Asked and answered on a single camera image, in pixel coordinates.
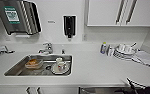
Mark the stainless steel dishwasher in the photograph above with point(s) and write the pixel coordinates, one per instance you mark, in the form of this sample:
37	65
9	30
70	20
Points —
102	90

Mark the white dish towel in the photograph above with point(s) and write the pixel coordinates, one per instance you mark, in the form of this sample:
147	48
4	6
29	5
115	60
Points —
147	59

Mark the small white bottle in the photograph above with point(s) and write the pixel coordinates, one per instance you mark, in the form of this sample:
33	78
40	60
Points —
110	51

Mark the blue dish soap bottle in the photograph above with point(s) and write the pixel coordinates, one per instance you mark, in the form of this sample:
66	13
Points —
104	49

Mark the white cup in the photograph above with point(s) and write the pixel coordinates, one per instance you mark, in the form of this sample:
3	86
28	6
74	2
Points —
60	66

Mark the black soap dispenser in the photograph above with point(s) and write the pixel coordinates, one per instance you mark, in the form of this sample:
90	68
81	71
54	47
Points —
69	26

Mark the chrome faucet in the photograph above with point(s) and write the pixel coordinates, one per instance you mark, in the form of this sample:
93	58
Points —
47	48

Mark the orange bowl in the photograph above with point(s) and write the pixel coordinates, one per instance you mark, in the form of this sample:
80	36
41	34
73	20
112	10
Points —
34	64

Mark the white under-sink cabinet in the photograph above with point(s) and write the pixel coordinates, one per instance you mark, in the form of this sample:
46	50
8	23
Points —
32	90

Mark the steel kitchen sink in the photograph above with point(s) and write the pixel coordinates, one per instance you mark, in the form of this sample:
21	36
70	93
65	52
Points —
16	68

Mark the steel paper towel dispenser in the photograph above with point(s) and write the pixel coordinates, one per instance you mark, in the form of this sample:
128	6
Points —
16	16

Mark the white wall outlet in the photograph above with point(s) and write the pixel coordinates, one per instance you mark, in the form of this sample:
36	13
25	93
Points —
84	36

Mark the white wall cabinet three doors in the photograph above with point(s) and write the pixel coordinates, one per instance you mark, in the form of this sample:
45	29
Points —
104	11

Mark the small wall label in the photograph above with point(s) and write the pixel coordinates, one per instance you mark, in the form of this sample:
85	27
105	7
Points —
51	22

